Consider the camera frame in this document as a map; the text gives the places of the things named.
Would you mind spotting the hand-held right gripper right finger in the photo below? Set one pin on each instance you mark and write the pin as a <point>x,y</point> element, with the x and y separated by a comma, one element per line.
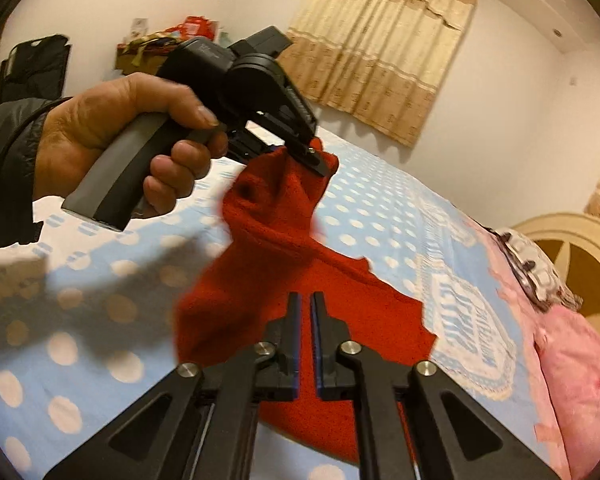
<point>318,345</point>

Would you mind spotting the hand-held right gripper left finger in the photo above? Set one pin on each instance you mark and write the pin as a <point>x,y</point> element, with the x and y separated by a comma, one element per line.
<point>295,345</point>

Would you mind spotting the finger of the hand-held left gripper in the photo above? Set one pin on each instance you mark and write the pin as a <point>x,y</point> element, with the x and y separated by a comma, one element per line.
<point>315,160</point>

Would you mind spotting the red knitted sweater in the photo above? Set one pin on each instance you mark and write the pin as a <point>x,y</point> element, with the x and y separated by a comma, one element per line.
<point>280,240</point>

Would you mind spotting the person's left forearm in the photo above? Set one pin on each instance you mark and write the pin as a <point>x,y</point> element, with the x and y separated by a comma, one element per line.
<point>5,170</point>

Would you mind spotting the person's left hand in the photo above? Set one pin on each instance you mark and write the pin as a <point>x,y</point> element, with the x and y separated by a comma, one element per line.
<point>90,125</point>

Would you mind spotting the red gift bag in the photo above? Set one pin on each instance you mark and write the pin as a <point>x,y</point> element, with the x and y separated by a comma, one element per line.
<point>197,27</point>

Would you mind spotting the white greeting card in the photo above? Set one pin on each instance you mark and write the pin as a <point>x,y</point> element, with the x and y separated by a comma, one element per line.
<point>140,29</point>

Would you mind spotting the brown wooden desk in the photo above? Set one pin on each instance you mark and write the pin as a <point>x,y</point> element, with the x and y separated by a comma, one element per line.
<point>130,64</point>

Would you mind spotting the pink bed sheet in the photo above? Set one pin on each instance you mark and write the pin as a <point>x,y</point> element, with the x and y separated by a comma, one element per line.
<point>522,325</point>

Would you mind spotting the pink and blue dotted blanket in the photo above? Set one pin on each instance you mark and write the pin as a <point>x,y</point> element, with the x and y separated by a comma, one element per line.
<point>80,360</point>

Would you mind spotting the patterned pillow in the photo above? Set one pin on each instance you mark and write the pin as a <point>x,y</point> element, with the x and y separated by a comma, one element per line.
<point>525,255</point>

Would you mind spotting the cream wooden headboard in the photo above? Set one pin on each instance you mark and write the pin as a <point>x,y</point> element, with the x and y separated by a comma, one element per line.
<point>570,225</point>

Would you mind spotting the pink pillow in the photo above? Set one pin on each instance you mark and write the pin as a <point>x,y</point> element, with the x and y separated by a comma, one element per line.
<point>580,385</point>

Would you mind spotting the recessed ceiling light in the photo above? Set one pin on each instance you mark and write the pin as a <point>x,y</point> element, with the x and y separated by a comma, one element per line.
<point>557,32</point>

